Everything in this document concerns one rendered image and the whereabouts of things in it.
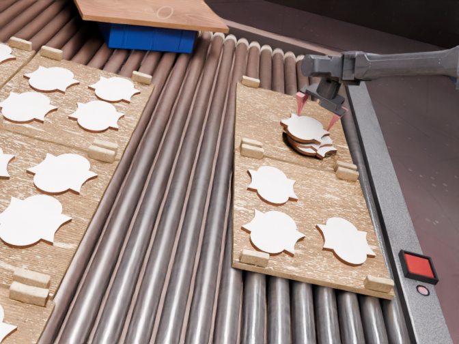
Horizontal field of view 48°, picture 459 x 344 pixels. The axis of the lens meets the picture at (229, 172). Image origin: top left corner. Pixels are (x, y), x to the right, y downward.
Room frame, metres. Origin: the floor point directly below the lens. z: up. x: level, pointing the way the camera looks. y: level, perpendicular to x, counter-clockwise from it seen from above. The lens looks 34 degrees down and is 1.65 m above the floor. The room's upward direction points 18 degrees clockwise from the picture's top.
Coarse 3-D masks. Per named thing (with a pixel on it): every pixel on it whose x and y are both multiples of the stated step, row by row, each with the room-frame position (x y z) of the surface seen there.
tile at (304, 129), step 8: (288, 120) 1.30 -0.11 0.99; (296, 120) 1.32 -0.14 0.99; (304, 120) 1.33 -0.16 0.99; (312, 120) 1.35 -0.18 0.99; (288, 128) 1.26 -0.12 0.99; (296, 128) 1.27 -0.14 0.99; (304, 128) 1.29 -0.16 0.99; (312, 128) 1.30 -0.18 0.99; (320, 128) 1.32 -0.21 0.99; (296, 136) 1.23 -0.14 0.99; (304, 136) 1.24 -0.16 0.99; (312, 136) 1.26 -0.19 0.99; (320, 136) 1.27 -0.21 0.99
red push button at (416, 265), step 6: (408, 258) 0.95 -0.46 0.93; (414, 258) 0.95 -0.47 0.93; (420, 258) 0.96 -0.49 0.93; (408, 264) 0.93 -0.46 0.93; (414, 264) 0.93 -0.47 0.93; (420, 264) 0.94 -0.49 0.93; (426, 264) 0.95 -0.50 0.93; (414, 270) 0.91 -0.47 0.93; (420, 270) 0.92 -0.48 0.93; (426, 270) 0.92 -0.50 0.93; (432, 276) 0.91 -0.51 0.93
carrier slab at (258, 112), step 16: (240, 96) 1.47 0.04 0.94; (256, 96) 1.50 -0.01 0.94; (272, 96) 1.54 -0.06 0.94; (288, 96) 1.58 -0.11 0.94; (240, 112) 1.37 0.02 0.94; (256, 112) 1.40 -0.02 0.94; (272, 112) 1.43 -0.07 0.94; (288, 112) 1.47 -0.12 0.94; (304, 112) 1.50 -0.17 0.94; (320, 112) 1.54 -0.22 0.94; (240, 128) 1.27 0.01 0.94; (256, 128) 1.30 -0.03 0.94; (272, 128) 1.33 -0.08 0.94; (336, 128) 1.46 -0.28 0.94; (272, 144) 1.24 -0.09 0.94; (288, 144) 1.27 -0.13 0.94; (336, 144) 1.36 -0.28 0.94; (288, 160) 1.19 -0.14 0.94; (304, 160) 1.21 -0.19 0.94; (320, 160) 1.24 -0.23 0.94; (336, 160) 1.27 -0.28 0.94
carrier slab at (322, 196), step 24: (240, 168) 1.08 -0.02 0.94; (288, 168) 1.15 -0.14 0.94; (240, 192) 0.98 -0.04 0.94; (312, 192) 1.07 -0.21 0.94; (336, 192) 1.11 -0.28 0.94; (360, 192) 1.14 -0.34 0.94; (240, 216) 0.89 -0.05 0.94; (312, 216) 0.98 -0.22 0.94; (336, 216) 1.01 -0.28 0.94; (360, 216) 1.04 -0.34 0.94; (240, 240) 0.81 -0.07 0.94; (312, 240) 0.89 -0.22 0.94; (240, 264) 0.75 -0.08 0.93; (288, 264) 0.79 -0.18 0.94; (312, 264) 0.81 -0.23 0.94; (336, 264) 0.84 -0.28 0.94; (384, 264) 0.89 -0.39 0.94; (336, 288) 0.78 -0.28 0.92; (360, 288) 0.79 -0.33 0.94
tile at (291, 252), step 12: (264, 216) 0.90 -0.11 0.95; (276, 216) 0.92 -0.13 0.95; (288, 216) 0.93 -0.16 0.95; (252, 228) 0.85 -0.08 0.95; (264, 228) 0.86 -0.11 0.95; (276, 228) 0.88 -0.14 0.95; (288, 228) 0.89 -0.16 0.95; (252, 240) 0.81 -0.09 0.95; (264, 240) 0.83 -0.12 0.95; (276, 240) 0.84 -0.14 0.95; (288, 240) 0.85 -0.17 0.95; (264, 252) 0.80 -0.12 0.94; (276, 252) 0.80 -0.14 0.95; (288, 252) 0.82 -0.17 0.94
